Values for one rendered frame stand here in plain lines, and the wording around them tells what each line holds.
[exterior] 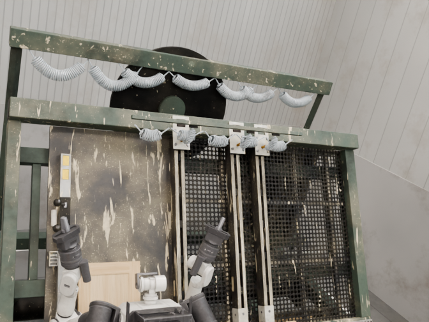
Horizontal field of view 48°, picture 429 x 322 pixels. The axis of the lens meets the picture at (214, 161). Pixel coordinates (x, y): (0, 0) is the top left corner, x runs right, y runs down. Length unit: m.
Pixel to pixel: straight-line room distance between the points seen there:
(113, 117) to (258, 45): 3.29
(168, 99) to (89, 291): 1.30
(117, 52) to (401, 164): 3.36
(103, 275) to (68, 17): 2.76
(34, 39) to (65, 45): 0.16
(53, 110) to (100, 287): 0.90
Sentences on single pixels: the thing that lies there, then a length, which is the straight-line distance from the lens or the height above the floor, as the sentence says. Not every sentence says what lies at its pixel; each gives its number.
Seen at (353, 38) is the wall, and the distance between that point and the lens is 5.90.
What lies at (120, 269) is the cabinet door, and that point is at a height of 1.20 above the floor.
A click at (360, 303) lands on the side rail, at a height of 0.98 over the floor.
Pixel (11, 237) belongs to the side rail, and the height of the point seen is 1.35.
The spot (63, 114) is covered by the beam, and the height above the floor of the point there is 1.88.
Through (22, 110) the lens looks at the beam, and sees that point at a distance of 2.47.
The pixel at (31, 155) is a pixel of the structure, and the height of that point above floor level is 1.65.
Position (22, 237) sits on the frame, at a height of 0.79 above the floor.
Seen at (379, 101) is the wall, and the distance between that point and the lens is 5.52.
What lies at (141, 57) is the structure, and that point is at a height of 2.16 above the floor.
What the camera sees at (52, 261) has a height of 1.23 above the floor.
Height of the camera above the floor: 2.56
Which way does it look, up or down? 18 degrees down
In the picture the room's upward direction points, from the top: 13 degrees clockwise
